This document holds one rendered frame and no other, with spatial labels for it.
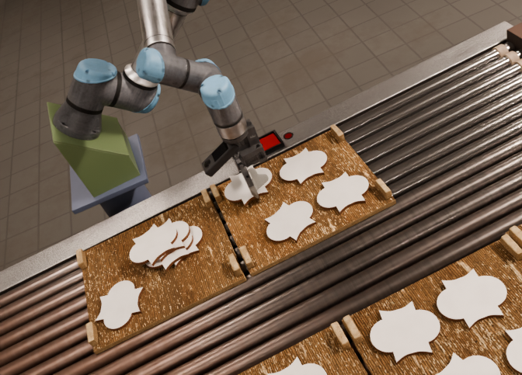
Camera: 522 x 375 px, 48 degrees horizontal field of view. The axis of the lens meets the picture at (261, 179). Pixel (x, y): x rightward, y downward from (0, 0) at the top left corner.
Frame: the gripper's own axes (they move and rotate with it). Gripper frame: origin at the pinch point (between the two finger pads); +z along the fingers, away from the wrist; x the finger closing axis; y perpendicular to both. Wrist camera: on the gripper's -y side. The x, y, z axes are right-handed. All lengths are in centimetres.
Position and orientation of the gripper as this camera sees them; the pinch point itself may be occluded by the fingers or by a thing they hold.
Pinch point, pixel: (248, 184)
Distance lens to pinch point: 160.3
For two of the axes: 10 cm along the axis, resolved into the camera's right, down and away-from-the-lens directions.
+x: -3.7, -6.2, 6.9
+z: 2.6, 6.5, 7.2
